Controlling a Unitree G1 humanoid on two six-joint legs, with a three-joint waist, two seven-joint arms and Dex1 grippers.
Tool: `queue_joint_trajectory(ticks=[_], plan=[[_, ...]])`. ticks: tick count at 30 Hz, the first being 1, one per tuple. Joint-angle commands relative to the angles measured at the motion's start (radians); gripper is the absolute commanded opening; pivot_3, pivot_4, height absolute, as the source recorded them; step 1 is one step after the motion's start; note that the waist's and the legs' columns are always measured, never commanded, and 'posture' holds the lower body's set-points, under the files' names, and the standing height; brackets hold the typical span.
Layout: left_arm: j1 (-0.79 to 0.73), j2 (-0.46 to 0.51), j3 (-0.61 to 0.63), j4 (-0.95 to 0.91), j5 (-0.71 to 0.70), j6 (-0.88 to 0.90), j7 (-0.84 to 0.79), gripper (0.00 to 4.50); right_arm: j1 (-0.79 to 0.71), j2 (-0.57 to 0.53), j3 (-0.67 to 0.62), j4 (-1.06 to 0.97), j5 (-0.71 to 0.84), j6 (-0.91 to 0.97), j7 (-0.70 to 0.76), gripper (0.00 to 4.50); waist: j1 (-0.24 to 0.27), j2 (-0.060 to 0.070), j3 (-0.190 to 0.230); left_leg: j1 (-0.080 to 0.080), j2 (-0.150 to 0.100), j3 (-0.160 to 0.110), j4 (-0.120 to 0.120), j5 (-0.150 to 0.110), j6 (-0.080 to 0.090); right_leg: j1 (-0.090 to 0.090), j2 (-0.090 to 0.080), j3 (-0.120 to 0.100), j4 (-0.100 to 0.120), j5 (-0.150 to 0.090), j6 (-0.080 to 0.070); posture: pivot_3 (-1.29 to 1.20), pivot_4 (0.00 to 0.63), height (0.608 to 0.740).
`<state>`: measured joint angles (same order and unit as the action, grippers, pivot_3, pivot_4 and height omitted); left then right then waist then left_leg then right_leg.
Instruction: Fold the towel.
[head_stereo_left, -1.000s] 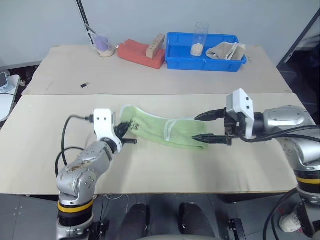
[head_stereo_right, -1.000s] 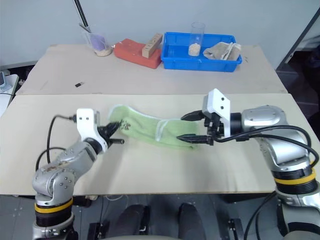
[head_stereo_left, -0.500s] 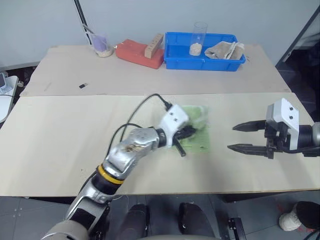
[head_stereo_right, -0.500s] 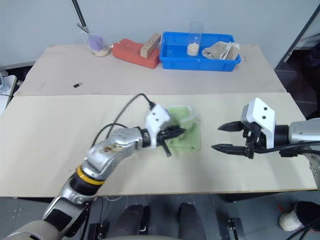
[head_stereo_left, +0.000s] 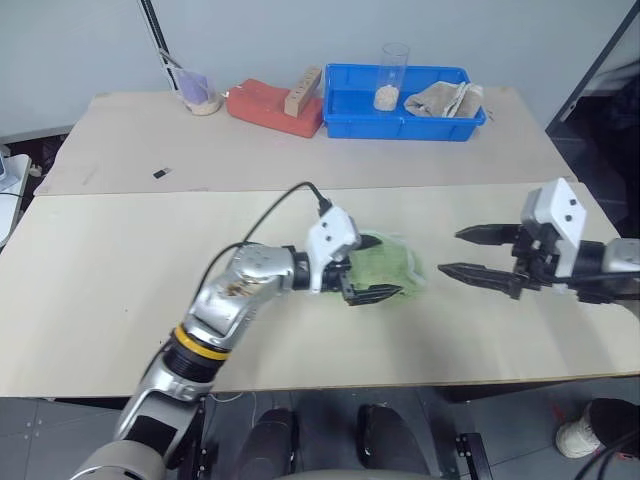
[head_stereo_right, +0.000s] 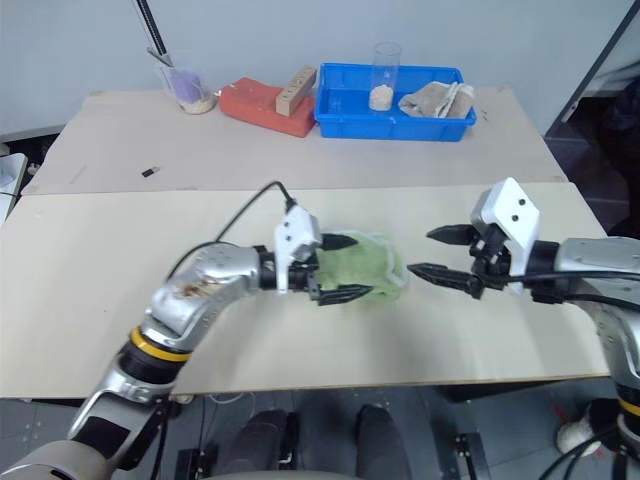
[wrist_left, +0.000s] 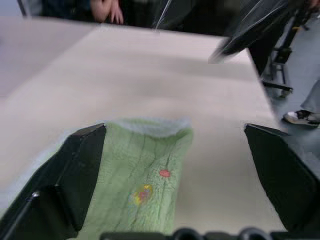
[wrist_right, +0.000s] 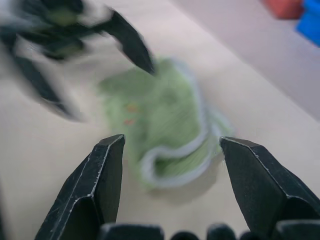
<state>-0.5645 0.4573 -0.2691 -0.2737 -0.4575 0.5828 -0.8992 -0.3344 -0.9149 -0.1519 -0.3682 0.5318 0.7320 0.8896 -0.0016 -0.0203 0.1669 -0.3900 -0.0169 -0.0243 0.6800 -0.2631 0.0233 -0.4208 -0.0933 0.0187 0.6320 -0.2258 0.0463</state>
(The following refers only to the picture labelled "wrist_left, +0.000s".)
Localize bystander bare hand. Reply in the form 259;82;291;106
90;0;125;25

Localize bystander dark clothing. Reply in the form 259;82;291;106
41;0;251;36

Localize grey trouser leg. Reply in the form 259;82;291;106
300;79;320;119

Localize black wheeled stand frame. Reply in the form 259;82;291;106
259;0;315;98

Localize white and black sneaker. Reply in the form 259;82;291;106
283;109;320;126

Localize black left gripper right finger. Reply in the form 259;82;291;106
243;123;320;234

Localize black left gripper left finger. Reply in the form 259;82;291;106
0;123;107;240

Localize green towel with cartoon print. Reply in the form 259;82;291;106
23;116;195;237

